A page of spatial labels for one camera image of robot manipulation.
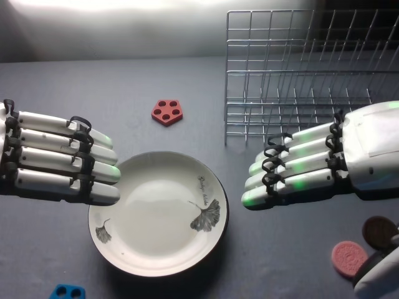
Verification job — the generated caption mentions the blue pentagon block with holes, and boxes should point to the blue pentagon block with holes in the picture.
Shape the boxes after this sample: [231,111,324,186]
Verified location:
[49,283,85,299]

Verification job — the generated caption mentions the brown sandwich cookie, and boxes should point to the brown sandwich cookie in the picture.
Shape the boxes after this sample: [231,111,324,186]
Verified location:
[362,216,399,250]

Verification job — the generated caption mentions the silver wire dish rack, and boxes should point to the silver wire dish rack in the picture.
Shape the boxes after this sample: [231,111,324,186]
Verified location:
[224,9,399,147]

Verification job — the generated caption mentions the red pentagon block with holes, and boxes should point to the red pentagon block with holes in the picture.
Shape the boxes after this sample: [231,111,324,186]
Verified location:
[150,99,185,128]

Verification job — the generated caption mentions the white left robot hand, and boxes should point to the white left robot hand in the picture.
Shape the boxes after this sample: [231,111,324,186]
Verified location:
[0,98,122,207]

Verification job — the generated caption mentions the pink sandwich cookie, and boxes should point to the pink sandwich cookie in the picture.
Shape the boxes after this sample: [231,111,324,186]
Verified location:
[331,240,372,278]

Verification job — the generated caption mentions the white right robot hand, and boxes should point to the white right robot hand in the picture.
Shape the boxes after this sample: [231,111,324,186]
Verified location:
[241,100,399,299]

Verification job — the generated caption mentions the grey table cloth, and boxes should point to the grey table cloth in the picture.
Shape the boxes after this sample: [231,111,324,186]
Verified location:
[0,54,399,299]

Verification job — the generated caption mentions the white plate two ginkgo leaves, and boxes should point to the white plate two ginkgo leaves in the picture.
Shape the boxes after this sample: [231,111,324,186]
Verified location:
[88,151,228,280]

